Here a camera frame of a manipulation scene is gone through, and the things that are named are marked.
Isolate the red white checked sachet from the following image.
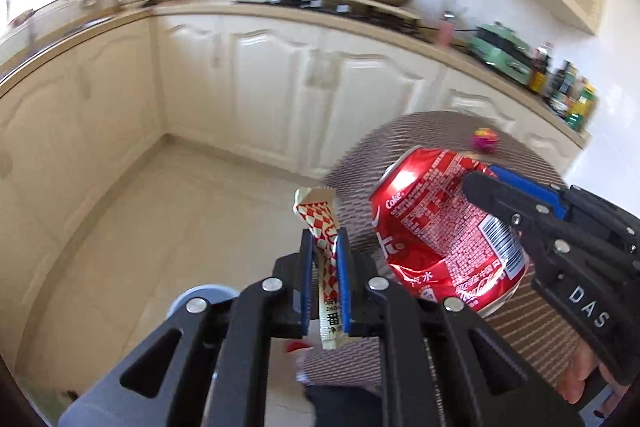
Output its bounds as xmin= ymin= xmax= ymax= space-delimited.
xmin=292 ymin=187 xmax=352 ymax=352

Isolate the dark sauce bottle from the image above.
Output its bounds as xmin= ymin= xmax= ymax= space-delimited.
xmin=529 ymin=43 xmax=554 ymax=94

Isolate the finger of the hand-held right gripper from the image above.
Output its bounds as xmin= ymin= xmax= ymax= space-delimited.
xmin=487 ymin=164 xmax=640 ymax=258
xmin=462 ymin=171 xmax=601 ymax=289

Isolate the green kitchen appliance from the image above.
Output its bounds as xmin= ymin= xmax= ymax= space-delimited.
xmin=469 ymin=22 xmax=534 ymax=84

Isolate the small pink ball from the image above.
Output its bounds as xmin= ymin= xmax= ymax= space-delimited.
xmin=472 ymin=128 xmax=500 ymax=154

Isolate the pink bottle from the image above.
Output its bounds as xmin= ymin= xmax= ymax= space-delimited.
xmin=437 ymin=11 xmax=457 ymax=48

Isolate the crushed red soda can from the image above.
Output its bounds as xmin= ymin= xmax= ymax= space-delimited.
xmin=369 ymin=146 xmax=531 ymax=319

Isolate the person's right hand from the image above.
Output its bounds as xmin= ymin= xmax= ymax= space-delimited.
xmin=556 ymin=338 xmax=632 ymax=419

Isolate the black gas stove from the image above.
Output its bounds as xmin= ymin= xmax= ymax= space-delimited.
xmin=234 ymin=0 xmax=422 ymax=32

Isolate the brown polka dot tablecloth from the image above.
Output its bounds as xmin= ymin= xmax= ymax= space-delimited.
xmin=295 ymin=109 xmax=603 ymax=408

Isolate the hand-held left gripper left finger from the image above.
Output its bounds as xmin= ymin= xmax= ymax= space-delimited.
xmin=59 ymin=228 xmax=317 ymax=427

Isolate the dark glass bottle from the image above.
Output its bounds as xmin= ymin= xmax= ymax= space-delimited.
xmin=549 ymin=61 xmax=572 ymax=108

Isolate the light blue waste bin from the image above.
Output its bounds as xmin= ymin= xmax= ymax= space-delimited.
xmin=167 ymin=285 xmax=242 ymax=324

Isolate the cream cabinet door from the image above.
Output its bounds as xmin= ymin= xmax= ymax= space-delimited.
xmin=220 ymin=19 xmax=323 ymax=180
xmin=440 ymin=69 xmax=526 ymax=135
xmin=159 ymin=14 xmax=226 ymax=152
xmin=0 ymin=57 xmax=88 ymax=323
xmin=520 ymin=126 xmax=584 ymax=178
xmin=315 ymin=34 xmax=443 ymax=180
xmin=75 ymin=19 xmax=163 ymax=198

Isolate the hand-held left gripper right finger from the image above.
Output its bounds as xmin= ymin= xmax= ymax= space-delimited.
xmin=336 ymin=227 xmax=583 ymax=427

